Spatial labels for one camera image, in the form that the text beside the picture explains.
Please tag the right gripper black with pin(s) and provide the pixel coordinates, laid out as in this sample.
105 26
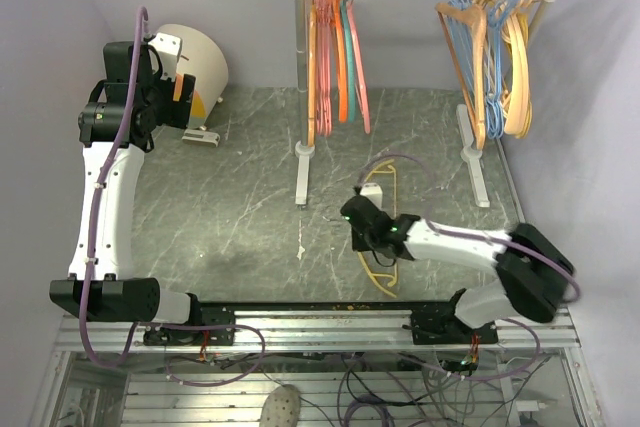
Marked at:
357 243

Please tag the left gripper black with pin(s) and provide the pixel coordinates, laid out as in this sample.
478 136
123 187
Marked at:
176 112

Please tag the brown wooden hanger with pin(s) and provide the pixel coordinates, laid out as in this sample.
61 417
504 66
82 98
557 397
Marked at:
312 74

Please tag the pink plastic curved hanger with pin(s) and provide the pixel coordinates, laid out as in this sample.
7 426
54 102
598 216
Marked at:
358 75

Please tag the orange plastic hanger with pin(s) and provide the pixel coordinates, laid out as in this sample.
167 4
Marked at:
341 62

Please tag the teal plastic hanger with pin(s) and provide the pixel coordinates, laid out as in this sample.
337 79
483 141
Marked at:
350 62

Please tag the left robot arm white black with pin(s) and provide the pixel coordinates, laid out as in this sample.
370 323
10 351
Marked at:
141 91

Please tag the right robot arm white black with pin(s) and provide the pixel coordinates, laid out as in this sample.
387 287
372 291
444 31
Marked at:
532 276

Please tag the hung beige hangers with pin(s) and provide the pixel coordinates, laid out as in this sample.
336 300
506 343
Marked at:
521 7

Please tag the hung yellow hangers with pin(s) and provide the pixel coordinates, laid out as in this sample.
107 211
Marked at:
516 100

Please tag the hung blue hangers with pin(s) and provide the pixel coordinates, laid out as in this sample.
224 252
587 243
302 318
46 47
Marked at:
496 61

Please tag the round beige drawer box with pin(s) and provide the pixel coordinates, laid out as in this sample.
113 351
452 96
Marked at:
202 58

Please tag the metal clothes rack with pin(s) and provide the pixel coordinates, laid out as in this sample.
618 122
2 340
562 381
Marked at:
302 162

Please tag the white perforated shoe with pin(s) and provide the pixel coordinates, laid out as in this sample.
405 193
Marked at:
281 408

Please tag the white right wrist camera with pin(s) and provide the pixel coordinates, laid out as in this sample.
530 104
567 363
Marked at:
372 191

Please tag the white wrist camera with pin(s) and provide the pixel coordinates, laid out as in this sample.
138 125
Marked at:
168 47
372 191

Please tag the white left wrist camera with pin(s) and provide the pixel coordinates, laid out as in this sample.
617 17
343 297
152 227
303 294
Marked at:
168 47

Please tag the aluminium mounting rail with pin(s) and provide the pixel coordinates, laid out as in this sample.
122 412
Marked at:
307 331

